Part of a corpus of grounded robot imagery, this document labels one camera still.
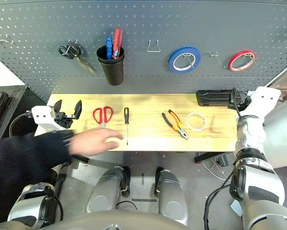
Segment grey robot torso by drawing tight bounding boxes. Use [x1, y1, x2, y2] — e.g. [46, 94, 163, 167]
[37, 209, 244, 230]

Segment white floor cables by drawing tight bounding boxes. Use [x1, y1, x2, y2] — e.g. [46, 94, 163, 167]
[200, 158, 235, 181]

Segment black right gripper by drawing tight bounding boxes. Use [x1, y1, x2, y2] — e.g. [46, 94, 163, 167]
[228, 88, 252, 112]

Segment red tape roll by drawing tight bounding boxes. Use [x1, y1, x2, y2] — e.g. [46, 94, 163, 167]
[228, 49, 257, 73]

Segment bare person hand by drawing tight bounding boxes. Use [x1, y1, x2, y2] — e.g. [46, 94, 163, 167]
[69, 128, 124, 157]

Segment blue handled screwdriver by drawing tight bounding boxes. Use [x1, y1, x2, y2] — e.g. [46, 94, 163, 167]
[105, 36, 114, 60]

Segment black orange screwdriver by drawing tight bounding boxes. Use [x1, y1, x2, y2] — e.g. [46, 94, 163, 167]
[123, 107, 130, 146]

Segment dark sleeved person forearm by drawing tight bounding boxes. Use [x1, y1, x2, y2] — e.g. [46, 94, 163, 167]
[0, 130, 75, 226]

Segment red handled tool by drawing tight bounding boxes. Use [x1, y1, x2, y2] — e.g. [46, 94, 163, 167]
[112, 28, 124, 60]

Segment small black tool case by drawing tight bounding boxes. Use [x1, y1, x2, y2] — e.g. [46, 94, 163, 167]
[196, 89, 242, 107]

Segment grey square floor patch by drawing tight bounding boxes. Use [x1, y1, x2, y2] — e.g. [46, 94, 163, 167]
[229, 200, 242, 217]

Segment black plastic cup holder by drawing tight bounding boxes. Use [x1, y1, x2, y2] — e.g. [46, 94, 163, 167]
[96, 45, 125, 86]

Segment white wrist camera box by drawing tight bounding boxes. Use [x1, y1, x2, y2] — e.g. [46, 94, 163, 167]
[243, 86, 282, 121]
[31, 105, 70, 131]

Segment silver left robot leg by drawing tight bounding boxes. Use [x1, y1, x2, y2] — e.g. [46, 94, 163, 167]
[85, 166, 131, 214]

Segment grey perforated metal pegboard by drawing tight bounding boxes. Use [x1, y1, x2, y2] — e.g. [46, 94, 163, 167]
[0, 0, 287, 103]

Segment blue tape roll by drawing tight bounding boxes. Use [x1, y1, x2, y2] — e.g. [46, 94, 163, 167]
[168, 46, 202, 74]

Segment black table foot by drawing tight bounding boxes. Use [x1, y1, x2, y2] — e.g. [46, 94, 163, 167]
[194, 152, 235, 164]
[71, 155, 90, 164]

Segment thin black floor cable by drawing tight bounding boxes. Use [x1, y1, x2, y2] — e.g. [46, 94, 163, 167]
[115, 201, 139, 211]

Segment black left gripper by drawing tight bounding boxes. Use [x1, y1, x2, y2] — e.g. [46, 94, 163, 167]
[52, 100, 83, 129]

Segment silver right robot leg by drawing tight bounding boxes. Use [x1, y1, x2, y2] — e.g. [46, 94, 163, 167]
[154, 167, 189, 226]

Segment white tape roll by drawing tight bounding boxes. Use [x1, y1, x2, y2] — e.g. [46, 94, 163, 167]
[186, 111, 207, 132]

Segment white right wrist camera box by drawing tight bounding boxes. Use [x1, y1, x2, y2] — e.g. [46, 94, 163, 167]
[243, 86, 282, 121]

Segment long grey floor tape strip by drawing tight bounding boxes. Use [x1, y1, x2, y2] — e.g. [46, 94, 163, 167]
[131, 198, 158, 203]

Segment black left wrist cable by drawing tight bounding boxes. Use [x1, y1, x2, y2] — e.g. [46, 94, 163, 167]
[9, 111, 34, 138]

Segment orange black pliers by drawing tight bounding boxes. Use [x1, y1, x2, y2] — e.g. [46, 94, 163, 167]
[161, 109, 190, 140]

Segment red handled scissors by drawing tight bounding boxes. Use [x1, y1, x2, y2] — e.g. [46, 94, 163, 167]
[92, 106, 114, 129]

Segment silver robot leg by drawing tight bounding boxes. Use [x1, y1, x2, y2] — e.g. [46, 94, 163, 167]
[154, 167, 189, 226]
[85, 166, 131, 214]

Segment metal pegboard hook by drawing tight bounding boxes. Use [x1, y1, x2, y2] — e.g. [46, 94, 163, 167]
[183, 54, 197, 69]
[208, 51, 223, 67]
[0, 33, 14, 46]
[243, 54, 258, 66]

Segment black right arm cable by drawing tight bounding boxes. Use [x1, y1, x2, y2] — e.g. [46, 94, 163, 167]
[204, 177, 233, 230]

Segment wire loop pegboard holder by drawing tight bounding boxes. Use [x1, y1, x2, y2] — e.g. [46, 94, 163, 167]
[147, 39, 162, 53]

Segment black handled scissors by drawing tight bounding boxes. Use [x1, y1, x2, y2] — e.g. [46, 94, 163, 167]
[58, 40, 97, 75]

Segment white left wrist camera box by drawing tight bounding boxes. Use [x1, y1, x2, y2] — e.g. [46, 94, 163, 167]
[31, 105, 70, 131]

